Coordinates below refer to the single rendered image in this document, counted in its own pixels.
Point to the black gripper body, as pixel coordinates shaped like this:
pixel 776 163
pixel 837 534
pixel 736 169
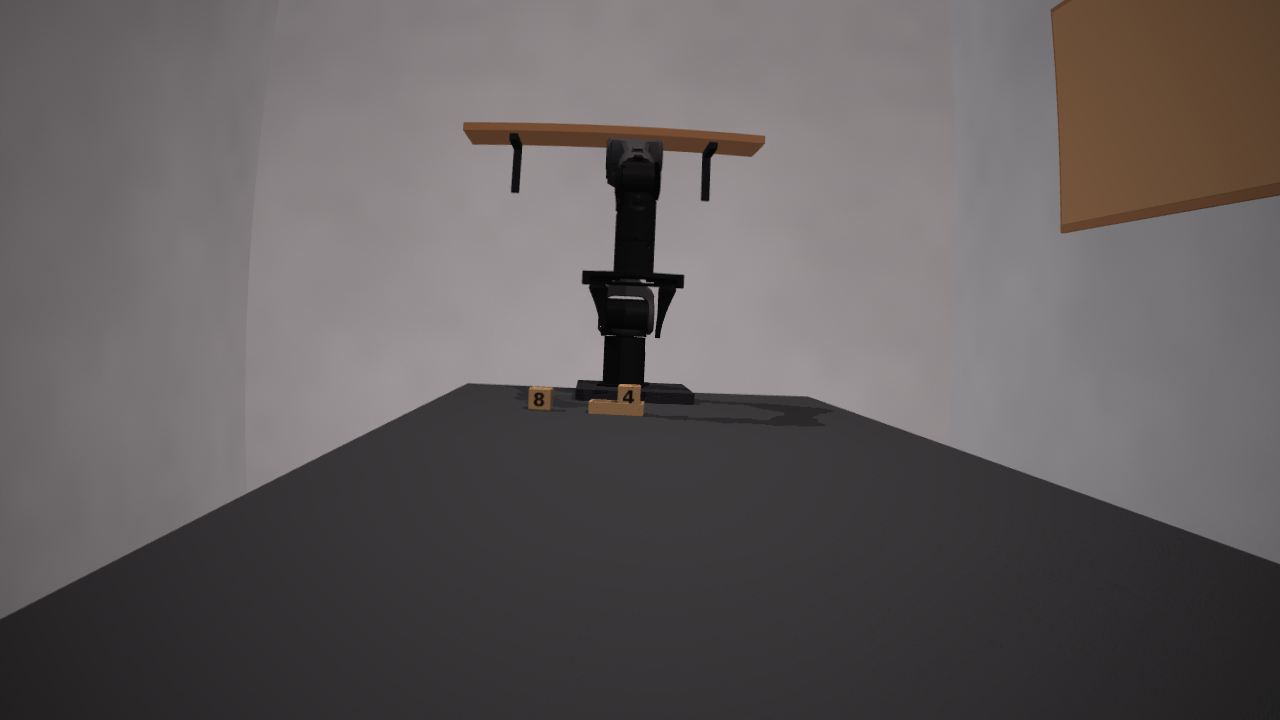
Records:
pixel 633 260

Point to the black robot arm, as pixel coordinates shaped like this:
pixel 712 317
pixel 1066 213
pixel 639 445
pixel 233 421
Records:
pixel 629 320

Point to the tan cube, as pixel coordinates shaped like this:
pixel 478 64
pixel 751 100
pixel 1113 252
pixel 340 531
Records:
pixel 540 398
pixel 629 393

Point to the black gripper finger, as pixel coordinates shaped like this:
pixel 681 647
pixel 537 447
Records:
pixel 599 295
pixel 665 296

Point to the tan rectangular tray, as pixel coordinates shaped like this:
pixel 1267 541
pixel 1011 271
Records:
pixel 611 407

